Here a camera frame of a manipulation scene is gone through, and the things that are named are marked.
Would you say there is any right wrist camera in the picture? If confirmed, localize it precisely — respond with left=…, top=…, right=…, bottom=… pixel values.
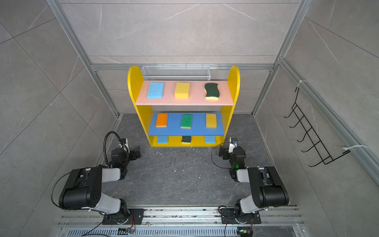
left=229, top=137, right=238, bottom=153

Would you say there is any orange sponge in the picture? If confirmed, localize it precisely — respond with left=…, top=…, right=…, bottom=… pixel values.
left=156, top=113, right=168, bottom=128

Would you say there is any black corrugated cable conduit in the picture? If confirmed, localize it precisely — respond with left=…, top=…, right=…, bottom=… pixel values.
left=103, top=131, right=122, bottom=166

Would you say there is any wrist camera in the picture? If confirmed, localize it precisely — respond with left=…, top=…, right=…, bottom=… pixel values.
left=229, top=137, right=238, bottom=153
left=119, top=138, right=129, bottom=153

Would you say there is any yellow sponge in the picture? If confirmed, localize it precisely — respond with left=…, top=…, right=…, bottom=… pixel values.
left=206, top=114, right=218, bottom=129
left=174, top=82, right=190, bottom=99

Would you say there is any black wire hook rack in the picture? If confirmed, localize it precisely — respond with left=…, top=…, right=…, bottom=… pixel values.
left=284, top=87, right=351, bottom=167

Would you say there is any pink upper shelf board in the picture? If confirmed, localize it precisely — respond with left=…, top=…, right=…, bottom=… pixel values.
left=136, top=81, right=235, bottom=106

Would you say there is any yellow shelf unit frame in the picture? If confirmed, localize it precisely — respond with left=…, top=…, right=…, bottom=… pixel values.
left=127, top=66, right=241, bottom=147

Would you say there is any green scouring sponge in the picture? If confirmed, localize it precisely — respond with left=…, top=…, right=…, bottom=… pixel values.
left=204, top=83, right=220, bottom=100
left=181, top=136, right=192, bottom=144

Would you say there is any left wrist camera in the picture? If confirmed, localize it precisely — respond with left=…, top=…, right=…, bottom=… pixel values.
left=119, top=138, right=129, bottom=153

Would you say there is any aluminium frame profile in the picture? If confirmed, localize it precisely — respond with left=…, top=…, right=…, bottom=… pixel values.
left=45, top=0, right=119, bottom=115

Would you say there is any bright green sponge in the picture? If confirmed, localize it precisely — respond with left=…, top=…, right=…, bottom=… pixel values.
left=180, top=114, right=193, bottom=129

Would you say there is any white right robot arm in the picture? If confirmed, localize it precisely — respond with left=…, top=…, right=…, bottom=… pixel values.
left=219, top=143, right=289, bottom=219

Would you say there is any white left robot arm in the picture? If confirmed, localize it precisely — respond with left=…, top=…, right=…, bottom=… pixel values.
left=58, top=146, right=141, bottom=225

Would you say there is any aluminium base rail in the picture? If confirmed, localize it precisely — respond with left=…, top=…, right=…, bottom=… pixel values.
left=56, top=206, right=309, bottom=237

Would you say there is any blue sponge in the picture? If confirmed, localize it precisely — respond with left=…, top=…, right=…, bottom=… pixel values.
left=147, top=82, right=164, bottom=99
left=157, top=136, right=169, bottom=144
left=204, top=136, right=216, bottom=144

